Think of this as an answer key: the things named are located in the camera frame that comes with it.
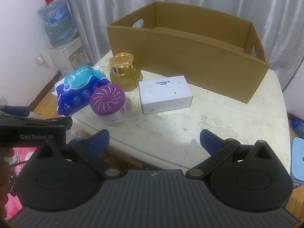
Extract glass jar with gold lid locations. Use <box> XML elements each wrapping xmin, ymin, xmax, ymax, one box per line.
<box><xmin>109</xmin><ymin>52</ymin><xmax>143</xmax><ymax>92</ymax></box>

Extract white cable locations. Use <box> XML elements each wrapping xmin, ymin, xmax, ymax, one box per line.
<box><xmin>45</xmin><ymin>63</ymin><xmax>63</xmax><ymax>103</ymax></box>

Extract blue wet wipes pack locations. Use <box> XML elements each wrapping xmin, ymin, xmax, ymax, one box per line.
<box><xmin>54</xmin><ymin>64</ymin><xmax>112</xmax><ymax>116</ymax></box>

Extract purple lid air freshener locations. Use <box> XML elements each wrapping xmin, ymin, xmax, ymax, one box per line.
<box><xmin>90</xmin><ymin>84</ymin><xmax>127</xmax><ymax>127</ymax></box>

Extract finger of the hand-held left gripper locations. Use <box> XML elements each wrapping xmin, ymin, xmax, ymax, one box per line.
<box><xmin>0</xmin><ymin>105</ymin><xmax>31</xmax><ymax>118</ymax></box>
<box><xmin>0</xmin><ymin>116</ymin><xmax>73</xmax><ymax>133</ymax></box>

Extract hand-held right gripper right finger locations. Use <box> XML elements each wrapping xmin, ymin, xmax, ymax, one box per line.
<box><xmin>186</xmin><ymin>129</ymin><xmax>282</xmax><ymax>178</ymax></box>

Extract blue plastic bottle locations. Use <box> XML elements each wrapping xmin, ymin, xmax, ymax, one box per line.
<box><xmin>291</xmin><ymin>117</ymin><xmax>304</xmax><ymax>134</ymax></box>

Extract small white box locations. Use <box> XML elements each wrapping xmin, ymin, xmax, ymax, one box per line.
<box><xmin>138</xmin><ymin>75</ymin><xmax>193</xmax><ymax>115</ymax></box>

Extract white water dispenser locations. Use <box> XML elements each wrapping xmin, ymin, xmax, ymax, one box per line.
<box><xmin>49</xmin><ymin>37</ymin><xmax>88</xmax><ymax>73</ymax></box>

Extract light blue plastic stool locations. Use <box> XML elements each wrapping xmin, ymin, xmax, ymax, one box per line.
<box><xmin>290</xmin><ymin>137</ymin><xmax>304</xmax><ymax>188</ymax></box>

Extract blue water jug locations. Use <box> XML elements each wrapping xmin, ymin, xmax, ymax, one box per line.
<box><xmin>37</xmin><ymin>0</ymin><xmax>78</xmax><ymax>47</ymax></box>

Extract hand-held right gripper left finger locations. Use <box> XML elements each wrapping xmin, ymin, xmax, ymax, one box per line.
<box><xmin>27</xmin><ymin>129</ymin><xmax>122</xmax><ymax>178</ymax></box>

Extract pink cloth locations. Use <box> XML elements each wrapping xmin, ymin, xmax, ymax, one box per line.
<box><xmin>5</xmin><ymin>146</ymin><xmax>40</xmax><ymax>220</ymax></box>

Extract brown cardboard box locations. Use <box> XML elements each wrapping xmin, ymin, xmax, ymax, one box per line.
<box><xmin>106</xmin><ymin>1</ymin><xmax>270</xmax><ymax>104</ymax></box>

